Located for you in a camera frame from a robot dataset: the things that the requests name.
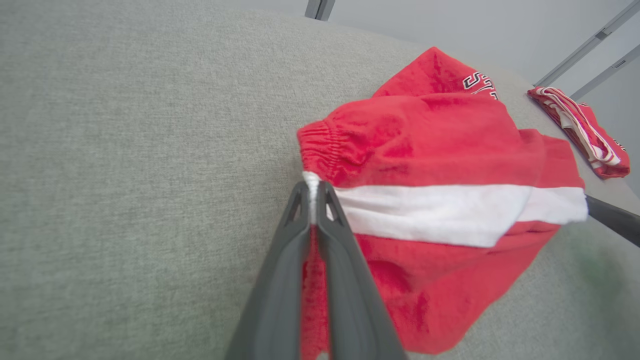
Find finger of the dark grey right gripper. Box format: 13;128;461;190
585;195;640;249

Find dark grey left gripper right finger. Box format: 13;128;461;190
315;180;409;360

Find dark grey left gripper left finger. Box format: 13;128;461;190
224;180;313;360

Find red white basketball jersey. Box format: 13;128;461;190
527;86;632;180

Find red shorts with white band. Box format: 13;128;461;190
296;46;590;360

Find grey fabric sofa seat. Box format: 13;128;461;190
0;0;640;360

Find grey metal wall rail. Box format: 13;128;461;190
570;44;640;101
532;0;640;89

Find grey metal partition post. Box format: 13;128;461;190
304;0;337;22

